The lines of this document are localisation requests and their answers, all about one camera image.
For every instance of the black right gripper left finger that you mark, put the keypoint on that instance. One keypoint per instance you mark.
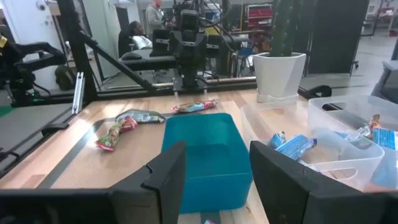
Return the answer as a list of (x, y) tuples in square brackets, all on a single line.
[(158, 193)]

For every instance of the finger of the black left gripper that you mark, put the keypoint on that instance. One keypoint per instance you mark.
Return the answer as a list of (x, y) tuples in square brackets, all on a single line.
[(178, 46), (199, 46)]

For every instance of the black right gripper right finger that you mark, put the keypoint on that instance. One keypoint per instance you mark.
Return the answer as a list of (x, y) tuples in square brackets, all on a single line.
[(286, 193)]

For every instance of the blue granola bar wrapper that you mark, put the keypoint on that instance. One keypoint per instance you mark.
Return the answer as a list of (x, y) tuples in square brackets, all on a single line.
[(295, 146), (141, 116), (209, 221), (277, 140), (385, 139)]

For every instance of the red green granola bar wrapper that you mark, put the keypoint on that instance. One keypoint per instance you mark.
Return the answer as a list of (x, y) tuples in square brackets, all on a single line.
[(113, 137)]

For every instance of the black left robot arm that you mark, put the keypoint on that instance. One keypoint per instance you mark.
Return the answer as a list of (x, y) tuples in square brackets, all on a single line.
[(189, 77)]

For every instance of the dark grey desk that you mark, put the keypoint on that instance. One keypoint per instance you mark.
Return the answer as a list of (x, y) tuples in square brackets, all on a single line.
[(146, 62)]

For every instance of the person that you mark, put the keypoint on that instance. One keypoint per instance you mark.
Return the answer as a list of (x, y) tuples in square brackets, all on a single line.
[(136, 31), (154, 18)]

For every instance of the blue plastic bin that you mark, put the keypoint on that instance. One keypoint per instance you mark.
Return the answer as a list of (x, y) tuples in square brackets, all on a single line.
[(214, 161)]

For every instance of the red storage rack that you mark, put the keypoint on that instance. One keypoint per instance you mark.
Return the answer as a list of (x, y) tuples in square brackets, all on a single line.
[(259, 14)]

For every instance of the clear mat with dark border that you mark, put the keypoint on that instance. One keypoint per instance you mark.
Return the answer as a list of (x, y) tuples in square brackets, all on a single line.
[(93, 165)]

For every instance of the clear plastic bin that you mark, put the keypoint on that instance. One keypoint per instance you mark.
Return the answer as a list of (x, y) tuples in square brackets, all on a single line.
[(342, 105), (357, 155)]

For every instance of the white plant pot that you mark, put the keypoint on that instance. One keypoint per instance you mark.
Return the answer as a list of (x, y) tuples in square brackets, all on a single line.
[(280, 77)]

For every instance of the green cactus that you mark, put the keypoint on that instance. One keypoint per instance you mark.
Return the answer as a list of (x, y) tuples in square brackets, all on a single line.
[(284, 28)]

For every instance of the silver aluminium extrusion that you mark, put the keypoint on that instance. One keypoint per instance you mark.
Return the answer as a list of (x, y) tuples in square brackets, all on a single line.
[(77, 93)]

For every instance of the dark green backpack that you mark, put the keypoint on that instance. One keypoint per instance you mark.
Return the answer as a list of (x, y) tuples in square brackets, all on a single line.
[(64, 77)]

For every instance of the white door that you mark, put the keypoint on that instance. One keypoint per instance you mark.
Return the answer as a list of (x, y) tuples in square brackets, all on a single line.
[(28, 25)]

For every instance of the black partition panel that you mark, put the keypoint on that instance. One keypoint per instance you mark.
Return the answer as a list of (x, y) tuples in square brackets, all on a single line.
[(335, 34)]

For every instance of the black background machine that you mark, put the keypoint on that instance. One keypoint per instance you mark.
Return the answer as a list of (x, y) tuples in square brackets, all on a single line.
[(18, 71)]

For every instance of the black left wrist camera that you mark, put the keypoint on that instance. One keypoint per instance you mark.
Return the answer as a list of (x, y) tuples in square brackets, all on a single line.
[(189, 20)]

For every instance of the black aluminium table frame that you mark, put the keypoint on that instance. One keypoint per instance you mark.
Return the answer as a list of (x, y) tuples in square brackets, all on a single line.
[(77, 46)]

